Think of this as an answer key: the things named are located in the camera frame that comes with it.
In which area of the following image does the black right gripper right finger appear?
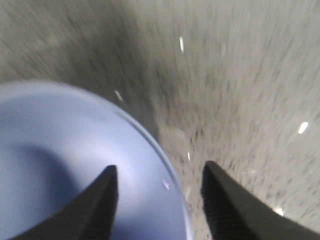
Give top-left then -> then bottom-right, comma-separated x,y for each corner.
201,161 -> 320,240

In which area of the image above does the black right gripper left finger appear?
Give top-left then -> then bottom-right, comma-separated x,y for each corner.
13,165 -> 118,240

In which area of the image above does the light blue ribbed bowl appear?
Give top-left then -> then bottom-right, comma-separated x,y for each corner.
0,81 -> 193,240

